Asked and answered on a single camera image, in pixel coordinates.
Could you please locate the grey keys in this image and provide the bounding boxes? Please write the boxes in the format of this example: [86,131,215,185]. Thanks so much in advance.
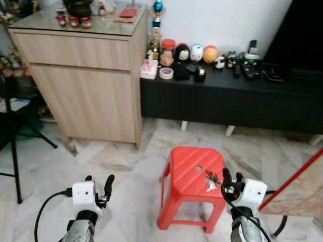
[203,170,221,185]

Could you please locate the red plastic stool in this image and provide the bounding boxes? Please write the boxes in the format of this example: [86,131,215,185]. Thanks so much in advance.
[157,146,228,233]

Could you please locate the marble table with red edge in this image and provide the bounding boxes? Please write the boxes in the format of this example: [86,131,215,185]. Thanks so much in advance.
[258,148,323,237]

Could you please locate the black low console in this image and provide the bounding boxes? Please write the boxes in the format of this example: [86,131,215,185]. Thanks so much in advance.
[140,60,323,137]

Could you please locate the black tripod stand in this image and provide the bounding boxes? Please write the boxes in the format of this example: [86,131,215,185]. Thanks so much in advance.
[0,76,58,205]

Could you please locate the light wooden cabinet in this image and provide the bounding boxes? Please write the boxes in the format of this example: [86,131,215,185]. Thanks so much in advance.
[8,6,149,149]

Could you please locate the black tape dispenser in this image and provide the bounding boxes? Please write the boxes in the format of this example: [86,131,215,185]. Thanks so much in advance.
[195,67,206,83]

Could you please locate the wide black remote control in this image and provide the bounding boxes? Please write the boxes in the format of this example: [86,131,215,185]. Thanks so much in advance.
[243,63,262,80]

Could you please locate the black tray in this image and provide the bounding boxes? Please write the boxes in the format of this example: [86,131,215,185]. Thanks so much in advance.
[261,63,286,82]

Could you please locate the black pouch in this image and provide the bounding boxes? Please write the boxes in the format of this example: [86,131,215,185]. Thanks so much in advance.
[174,63,190,80]

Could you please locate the small panda figurine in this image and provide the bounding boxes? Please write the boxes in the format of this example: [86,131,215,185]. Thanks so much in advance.
[214,56,226,70]

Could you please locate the black and white figurine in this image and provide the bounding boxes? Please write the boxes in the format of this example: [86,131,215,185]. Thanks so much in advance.
[226,52,238,69]

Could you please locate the white tape roll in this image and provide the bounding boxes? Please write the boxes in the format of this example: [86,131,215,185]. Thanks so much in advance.
[159,67,174,80]

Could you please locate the pink white tissue pack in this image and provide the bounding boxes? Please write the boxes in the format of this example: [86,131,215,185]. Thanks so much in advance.
[140,59,158,80]

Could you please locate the orange round figurine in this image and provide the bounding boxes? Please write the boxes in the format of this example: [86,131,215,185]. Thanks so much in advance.
[203,45,218,64]

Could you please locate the white round figurine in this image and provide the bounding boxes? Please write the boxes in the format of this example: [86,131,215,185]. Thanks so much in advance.
[190,44,204,62]

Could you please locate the black figurine with white face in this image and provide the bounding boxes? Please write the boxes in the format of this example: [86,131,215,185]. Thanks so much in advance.
[175,44,191,64]

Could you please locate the clear jar with red lid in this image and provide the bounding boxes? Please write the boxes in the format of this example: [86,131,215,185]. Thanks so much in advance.
[160,39,176,67]

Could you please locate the gold trophy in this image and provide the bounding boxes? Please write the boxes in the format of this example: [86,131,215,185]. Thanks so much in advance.
[150,28,163,60]

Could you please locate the black television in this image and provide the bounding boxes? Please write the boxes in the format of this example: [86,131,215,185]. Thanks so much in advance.
[262,0,323,71]

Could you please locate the small white red bottle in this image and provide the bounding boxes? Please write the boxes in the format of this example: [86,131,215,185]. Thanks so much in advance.
[97,0,107,16]

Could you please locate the red packet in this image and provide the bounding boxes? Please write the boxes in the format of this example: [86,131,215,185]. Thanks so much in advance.
[120,7,139,19]

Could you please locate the black teapot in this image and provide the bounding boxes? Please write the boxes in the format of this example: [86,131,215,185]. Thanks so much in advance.
[63,0,94,18]

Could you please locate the blue ball trophy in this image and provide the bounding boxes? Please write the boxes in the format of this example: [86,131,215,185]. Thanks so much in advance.
[153,0,166,28]

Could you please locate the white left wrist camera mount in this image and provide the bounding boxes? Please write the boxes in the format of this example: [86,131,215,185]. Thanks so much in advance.
[72,181,103,216]

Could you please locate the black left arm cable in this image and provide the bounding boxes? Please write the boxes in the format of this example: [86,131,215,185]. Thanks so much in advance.
[34,189,74,242]

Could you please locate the cordless phone on green base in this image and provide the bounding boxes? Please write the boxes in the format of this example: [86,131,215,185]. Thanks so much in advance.
[240,40,261,65]

